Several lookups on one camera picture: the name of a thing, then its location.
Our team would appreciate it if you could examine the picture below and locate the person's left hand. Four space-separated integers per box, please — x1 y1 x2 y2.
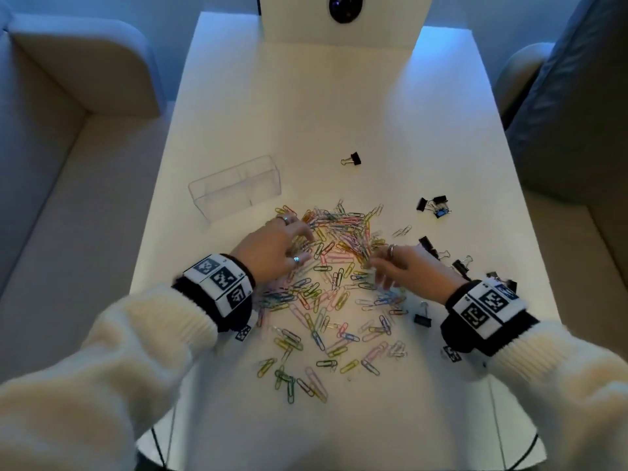
229 214 316 286

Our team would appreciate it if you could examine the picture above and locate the person's right hand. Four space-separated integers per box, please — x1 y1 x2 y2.
362 243 468 306

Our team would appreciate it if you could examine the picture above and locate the transparent box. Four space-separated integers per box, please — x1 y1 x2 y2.
188 155 283 222

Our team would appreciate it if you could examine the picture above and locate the pile of coloured paper clips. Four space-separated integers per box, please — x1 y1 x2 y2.
254 200 413 406

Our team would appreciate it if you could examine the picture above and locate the group of black binder clips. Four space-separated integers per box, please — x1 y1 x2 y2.
413 194 519 329

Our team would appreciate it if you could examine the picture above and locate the person's left forearm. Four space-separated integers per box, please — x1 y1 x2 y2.
0 284 219 471

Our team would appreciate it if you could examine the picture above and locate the left marker wristband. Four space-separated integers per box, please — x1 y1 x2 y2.
171 253 257 333

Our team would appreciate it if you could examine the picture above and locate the marker wristband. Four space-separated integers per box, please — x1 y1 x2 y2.
440 277 540 358
171 253 257 333

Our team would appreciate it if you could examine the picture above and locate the right marker wristband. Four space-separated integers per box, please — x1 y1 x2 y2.
440 277 540 358

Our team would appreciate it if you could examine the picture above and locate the long beige sofa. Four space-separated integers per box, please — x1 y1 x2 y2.
0 12 173 383

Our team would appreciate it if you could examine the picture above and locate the white socket panel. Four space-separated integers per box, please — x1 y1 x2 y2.
258 0 435 50

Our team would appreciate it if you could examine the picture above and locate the silver-rimmed round socket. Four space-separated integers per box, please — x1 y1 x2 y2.
327 0 365 24

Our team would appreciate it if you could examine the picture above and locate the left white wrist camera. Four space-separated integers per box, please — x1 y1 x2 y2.
230 311 260 344

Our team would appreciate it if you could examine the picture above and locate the right black camera cable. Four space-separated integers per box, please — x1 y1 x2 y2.
510 434 540 471

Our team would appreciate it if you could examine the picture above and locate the black camera cable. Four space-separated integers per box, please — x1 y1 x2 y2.
149 426 170 471
510 434 540 471

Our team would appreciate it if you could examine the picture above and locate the left black camera cable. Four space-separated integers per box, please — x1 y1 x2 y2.
149 426 170 471

